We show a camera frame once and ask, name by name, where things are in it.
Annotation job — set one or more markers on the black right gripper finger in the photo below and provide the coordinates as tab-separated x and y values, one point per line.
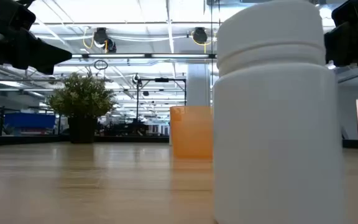
340	43

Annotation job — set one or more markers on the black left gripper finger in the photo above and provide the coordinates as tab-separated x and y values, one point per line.
47	57

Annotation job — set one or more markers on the white pill bottle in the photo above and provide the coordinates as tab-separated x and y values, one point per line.
275	130

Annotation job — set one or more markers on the orange translucent plastic basket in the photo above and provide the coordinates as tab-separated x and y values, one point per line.
191	133

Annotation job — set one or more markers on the green artificial bushy plant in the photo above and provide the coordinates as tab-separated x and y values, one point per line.
81	95

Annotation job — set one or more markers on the blue storage bin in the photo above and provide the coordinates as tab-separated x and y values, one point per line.
30	120

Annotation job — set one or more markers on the black plant pot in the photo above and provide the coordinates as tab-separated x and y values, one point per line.
82	130

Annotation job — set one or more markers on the black overhead light bar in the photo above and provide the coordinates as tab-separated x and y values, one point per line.
148	56

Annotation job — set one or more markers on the white building column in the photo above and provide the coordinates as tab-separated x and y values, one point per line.
198	85

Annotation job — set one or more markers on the black table edge rail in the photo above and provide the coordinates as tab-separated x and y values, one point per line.
26	140

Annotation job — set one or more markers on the black metal frame rig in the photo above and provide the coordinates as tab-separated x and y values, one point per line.
137	99

